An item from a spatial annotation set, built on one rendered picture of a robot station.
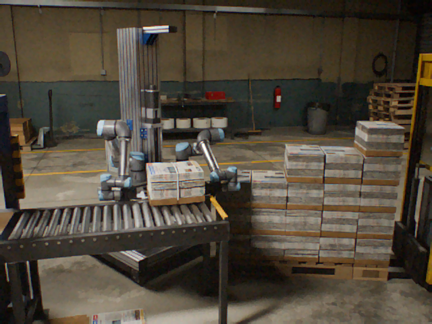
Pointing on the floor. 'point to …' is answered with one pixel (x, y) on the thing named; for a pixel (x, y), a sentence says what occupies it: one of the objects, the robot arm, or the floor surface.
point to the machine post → (10, 194)
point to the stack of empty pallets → (390, 100)
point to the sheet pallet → (25, 133)
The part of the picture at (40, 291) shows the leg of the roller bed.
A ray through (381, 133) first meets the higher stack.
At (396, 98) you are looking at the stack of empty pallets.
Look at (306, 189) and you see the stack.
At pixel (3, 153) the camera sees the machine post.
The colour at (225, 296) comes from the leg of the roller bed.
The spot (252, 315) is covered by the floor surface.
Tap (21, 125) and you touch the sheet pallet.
